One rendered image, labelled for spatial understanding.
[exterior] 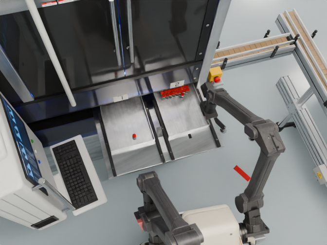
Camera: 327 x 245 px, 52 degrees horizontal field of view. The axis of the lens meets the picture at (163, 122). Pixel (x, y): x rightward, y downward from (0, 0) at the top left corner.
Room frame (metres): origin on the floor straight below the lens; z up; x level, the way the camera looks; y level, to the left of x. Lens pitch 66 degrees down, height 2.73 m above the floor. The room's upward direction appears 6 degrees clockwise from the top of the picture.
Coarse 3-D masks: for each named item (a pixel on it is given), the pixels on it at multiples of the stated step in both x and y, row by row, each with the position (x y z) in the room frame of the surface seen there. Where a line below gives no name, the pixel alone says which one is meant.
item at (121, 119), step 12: (108, 108) 0.89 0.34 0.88; (120, 108) 0.90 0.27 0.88; (132, 108) 0.91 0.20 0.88; (144, 108) 0.91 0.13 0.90; (108, 120) 0.81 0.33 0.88; (120, 120) 0.82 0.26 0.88; (132, 120) 0.83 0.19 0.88; (144, 120) 0.84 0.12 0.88; (108, 132) 0.73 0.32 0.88; (120, 132) 0.74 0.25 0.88; (132, 132) 0.75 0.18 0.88; (144, 132) 0.76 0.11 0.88; (120, 144) 0.67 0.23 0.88; (132, 144) 0.67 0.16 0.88
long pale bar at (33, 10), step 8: (32, 0) 0.74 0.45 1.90; (32, 8) 0.73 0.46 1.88; (32, 16) 0.73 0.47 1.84; (40, 24) 0.74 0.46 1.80; (40, 32) 0.73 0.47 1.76; (48, 40) 0.74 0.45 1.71; (48, 48) 0.73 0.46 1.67; (56, 56) 0.75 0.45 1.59; (56, 64) 0.73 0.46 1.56; (64, 80) 0.74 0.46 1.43; (64, 88) 0.73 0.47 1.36; (72, 96) 0.74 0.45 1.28; (72, 104) 0.73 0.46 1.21
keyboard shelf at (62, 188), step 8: (80, 136) 0.72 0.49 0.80; (56, 144) 0.65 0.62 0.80; (80, 144) 0.66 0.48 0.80; (80, 152) 0.62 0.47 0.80; (88, 160) 0.57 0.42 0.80; (88, 168) 0.52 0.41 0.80; (56, 176) 0.46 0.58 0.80; (96, 176) 0.48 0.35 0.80; (56, 184) 0.41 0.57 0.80; (64, 184) 0.41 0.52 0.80; (96, 184) 0.44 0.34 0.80; (64, 192) 0.37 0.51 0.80; (96, 192) 0.39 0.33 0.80; (104, 192) 0.40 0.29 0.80; (104, 200) 0.35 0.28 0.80; (80, 208) 0.29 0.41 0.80; (88, 208) 0.30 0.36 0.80
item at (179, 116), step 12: (192, 84) 1.11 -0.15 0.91; (156, 96) 1.01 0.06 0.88; (192, 96) 1.04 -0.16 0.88; (168, 108) 0.93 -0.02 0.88; (180, 108) 0.94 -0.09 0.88; (192, 108) 0.95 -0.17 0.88; (168, 120) 0.86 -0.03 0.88; (180, 120) 0.86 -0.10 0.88; (192, 120) 0.87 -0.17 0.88; (204, 120) 0.88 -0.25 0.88; (168, 132) 0.78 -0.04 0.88; (180, 132) 0.77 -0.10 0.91
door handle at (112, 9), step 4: (112, 0) 0.85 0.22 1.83; (112, 4) 0.85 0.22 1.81; (112, 8) 0.85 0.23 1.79; (112, 12) 0.85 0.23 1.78; (112, 16) 0.85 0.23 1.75; (112, 20) 0.85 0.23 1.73; (116, 20) 0.86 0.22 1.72; (112, 24) 0.85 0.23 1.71; (116, 24) 0.85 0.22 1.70; (112, 28) 0.85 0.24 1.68; (116, 28) 0.85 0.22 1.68; (116, 32) 0.85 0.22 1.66; (116, 36) 0.85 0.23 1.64; (116, 40) 0.85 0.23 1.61; (116, 44) 0.85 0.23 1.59; (116, 48) 0.85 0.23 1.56; (116, 52) 0.85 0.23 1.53; (116, 56) 0.85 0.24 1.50; (120, 56) 0.85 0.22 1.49; (120, 60) 0.85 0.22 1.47; (120, 64) 0.85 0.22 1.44
